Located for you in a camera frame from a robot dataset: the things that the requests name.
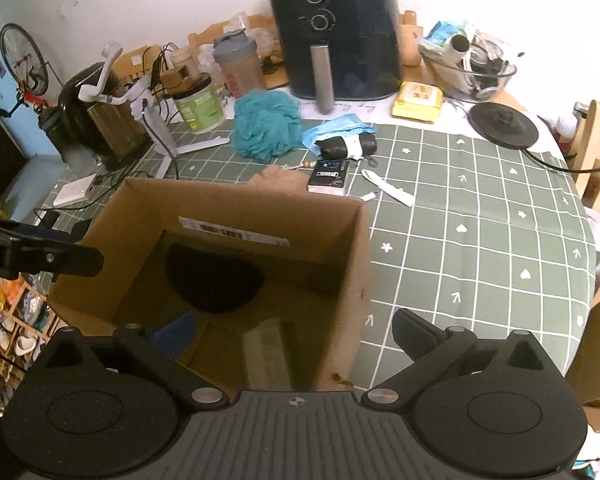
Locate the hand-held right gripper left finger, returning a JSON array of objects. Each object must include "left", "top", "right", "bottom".
[{"left": 44, "top": 324, "right": 229, "bottom": 411}]

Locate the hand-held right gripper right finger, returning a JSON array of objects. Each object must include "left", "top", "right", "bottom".
[{"left": 361, "top": 307, "right": 564, "bottom": 409}]

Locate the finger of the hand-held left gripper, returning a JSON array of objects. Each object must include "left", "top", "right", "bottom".
[{"left": 0, "top": 224, "right": 105, "bottom": 279}]

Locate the brown cardboard box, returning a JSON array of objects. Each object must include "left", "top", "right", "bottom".
[{"left": 46, "top": 176, "right": 372, "bottom": 394}]

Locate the white adapter cable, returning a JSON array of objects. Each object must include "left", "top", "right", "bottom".
[{"left": 361, "top": 168, "right": 414, "bottom": 207}]

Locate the small black box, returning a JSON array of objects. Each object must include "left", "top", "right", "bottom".
[{"left": 306, "top": 158, "right": 352, "bottom": 197}]

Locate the teal bath loofah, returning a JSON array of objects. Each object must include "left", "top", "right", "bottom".
[{"left": 231, "top": 88, "right": 302, "bottom": 164}]

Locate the dark blue item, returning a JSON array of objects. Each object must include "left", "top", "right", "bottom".
[{"left": 152, "top": 311, "right": 197, "bottom": 358}]

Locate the white flat box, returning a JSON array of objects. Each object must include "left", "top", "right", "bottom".
[{"left": 53, "top": 174, "right": 97, "bottom": 208}]

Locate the shoe rack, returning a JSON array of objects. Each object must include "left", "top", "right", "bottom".
[{"left": 0, "top": 274, "right": 58, "bottom": 413}]

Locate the black round item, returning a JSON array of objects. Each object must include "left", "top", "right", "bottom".
[{"left": 164, "top": 241, "right": 267, "bottom": 314}]

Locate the grey green sponge block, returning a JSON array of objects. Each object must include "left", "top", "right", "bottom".
[{"left": 241, "top": 319, "right": 295, "bottom": 392}]

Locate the green checked tablecloth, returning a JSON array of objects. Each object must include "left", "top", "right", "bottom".
[{"left": 55, "top": 109, "right": 599, "bottom": 411}]

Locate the dark wooden holder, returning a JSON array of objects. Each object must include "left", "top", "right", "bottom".
[{"left": 86, "top": 94, "right": 150, "bottom": 160}]

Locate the white phone stand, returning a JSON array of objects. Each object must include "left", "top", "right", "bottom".
[{"left": 76, "top": 41, "right": 231, "bottom": 179}]

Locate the open cardboard carton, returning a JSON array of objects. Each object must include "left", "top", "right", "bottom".
[{"left": 564, "top": 271, "right": 600, "bottom": 436}]

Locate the bicycle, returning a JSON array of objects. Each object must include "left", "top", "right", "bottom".
[{"left": 0, "top": 21, "right": 61, "bottom": 117}]

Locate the black rolled cloth white band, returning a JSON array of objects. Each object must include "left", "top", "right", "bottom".
[{"left": 316, "top": 132, "right": 379, "bottom": 162}]

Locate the green label jar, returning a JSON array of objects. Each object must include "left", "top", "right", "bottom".
[{"left": 171, "top": 71, "right": 227, "bottom": 136}]

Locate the blue wipes packet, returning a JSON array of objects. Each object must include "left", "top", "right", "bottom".
[{"left": 301, "top": 113, "right": 379, "bottom": 153}]

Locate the black kettle base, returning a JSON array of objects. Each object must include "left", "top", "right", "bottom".
[{"left": 468, "top": 101, "right": 539, "bottom": 150}]

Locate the yellow wipes packet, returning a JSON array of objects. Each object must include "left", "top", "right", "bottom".
[{"left": 391, "top": 80, "right": 444, "bottom": 124}]

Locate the glass bowl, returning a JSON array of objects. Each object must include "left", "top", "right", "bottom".
[{"left": 419, "top": 34, "right": 519, "bottom": 104}]

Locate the grey lid shaker bottle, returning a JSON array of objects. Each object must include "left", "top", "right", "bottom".
[{"left": 211, "top": 29, "right": 264, "bottom": 102}]

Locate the teal white packet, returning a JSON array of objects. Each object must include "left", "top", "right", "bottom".
[{"left": 426, "top": 20, "right": 469, "bottom": 50}]

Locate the black air fryer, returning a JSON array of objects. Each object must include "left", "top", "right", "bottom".
[{"left": 266, "top": 0, "right": 402, "bottom": 113}]

